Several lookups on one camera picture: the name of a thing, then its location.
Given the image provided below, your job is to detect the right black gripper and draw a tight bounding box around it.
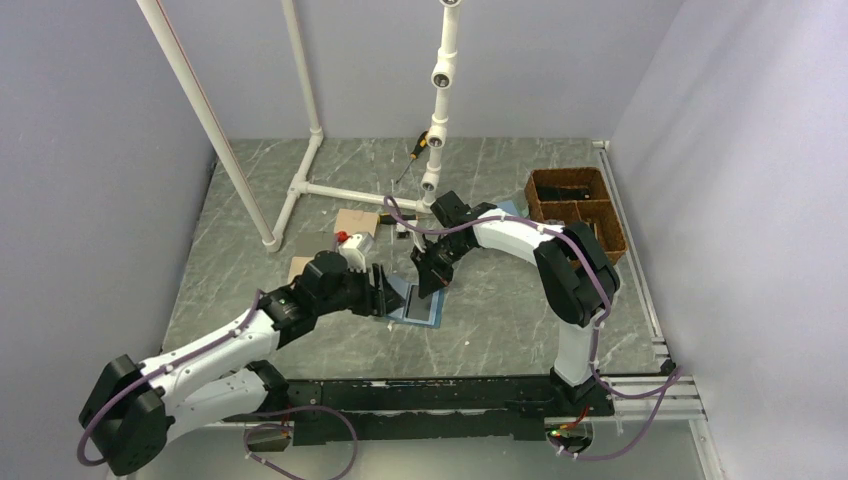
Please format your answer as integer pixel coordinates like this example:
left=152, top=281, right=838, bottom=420
left=410, top=235, right=473, bottom=300

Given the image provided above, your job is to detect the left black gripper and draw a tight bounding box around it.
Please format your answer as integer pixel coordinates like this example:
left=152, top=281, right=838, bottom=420
left=315, top=261, right=405, bottom=317

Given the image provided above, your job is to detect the teal blue card holder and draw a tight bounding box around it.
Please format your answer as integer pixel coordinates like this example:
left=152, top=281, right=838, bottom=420
left=384, top=275, right=445, bottom=329

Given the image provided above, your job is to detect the dark grey credit card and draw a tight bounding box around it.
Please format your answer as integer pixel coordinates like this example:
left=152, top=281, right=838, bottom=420
left=404, top=284, right=433, bottom=324

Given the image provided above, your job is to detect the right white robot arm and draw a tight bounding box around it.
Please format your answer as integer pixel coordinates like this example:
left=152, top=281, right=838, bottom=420
left=411, top=191, right=620, bottom=416

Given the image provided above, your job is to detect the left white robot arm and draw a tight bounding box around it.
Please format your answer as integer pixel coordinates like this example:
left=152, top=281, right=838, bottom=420
left=76, top=251, right=405, bottom=476

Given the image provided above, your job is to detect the tan card holder upper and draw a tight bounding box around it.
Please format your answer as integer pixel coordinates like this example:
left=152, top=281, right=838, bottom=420
left=332, top=208, right=380, bottom=237

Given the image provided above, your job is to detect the beige card holder lower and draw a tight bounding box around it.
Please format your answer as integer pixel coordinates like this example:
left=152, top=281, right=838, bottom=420
left=287, top=256, right=313, bottom=283

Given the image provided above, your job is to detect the open green card holder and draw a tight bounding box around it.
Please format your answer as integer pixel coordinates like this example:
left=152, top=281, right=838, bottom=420
left=496, top=199, right=530, bottom=218

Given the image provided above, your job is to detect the black yellow screwdriver near pipe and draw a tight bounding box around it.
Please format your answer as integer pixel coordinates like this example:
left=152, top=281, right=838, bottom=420
left=378, top=213, right=418, bottom=225

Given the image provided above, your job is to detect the black yellow screwdriver far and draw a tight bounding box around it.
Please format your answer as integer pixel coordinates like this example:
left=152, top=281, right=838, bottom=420
left=394, top=130, right=428, bottom=183

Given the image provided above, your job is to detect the brown wicker basket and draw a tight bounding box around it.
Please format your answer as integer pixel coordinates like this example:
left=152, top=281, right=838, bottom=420
left=524, top=167, right=627, bottom=265

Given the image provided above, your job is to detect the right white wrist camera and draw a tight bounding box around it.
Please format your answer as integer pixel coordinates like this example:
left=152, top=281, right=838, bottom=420
left=394, top=224, right=412, bottom=239

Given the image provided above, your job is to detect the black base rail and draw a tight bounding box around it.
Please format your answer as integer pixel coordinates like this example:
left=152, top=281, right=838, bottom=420
left=220, top=374, right=614, bottom=447

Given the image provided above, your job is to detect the white PVC pipe frame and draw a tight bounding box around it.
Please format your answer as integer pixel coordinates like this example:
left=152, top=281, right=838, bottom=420
left=136, top=0, right=464, bottom=254

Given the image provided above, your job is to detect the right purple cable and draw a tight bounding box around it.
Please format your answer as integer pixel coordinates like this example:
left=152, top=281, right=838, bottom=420
left=382, top=193, right=684, bottom=463

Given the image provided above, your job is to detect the aluminium frame rail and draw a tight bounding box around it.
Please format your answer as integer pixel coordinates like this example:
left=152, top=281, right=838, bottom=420
left=105, top=337, right=727, bottom=480

